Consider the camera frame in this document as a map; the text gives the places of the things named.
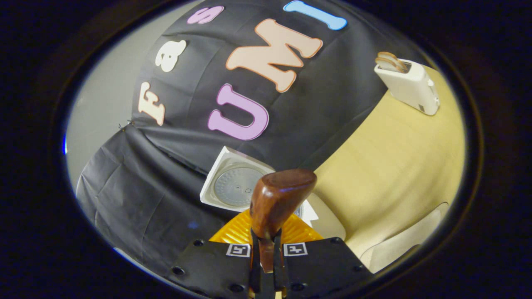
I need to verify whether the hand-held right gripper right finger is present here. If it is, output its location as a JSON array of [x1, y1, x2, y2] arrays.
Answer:
[[274, 214, 372, 299]]

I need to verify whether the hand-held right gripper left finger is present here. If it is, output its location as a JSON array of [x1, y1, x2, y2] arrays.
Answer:
[[172, 209, 260, 299]]

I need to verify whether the brown wooden spoon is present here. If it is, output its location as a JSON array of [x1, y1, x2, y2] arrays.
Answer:
[[249, 168, 318, 274]]

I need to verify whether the white rice cooker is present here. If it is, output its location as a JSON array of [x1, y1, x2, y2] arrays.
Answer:
[[199, 145, 346, 241]]

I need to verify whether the clear plastic rice box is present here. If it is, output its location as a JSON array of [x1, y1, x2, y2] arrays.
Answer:
[[360, 202, 450, 274]]

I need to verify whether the black backdrop cloth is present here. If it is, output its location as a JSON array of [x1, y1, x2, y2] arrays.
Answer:
[[76, 0, 433, 274]]

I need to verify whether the white toaster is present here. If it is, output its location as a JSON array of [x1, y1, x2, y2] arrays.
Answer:
[[374, 58, 440, 116]]

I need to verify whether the brown toast slice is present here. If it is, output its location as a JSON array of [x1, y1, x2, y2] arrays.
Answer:
[[375, 57, 410, 73], [377, 51, 406, 67]]

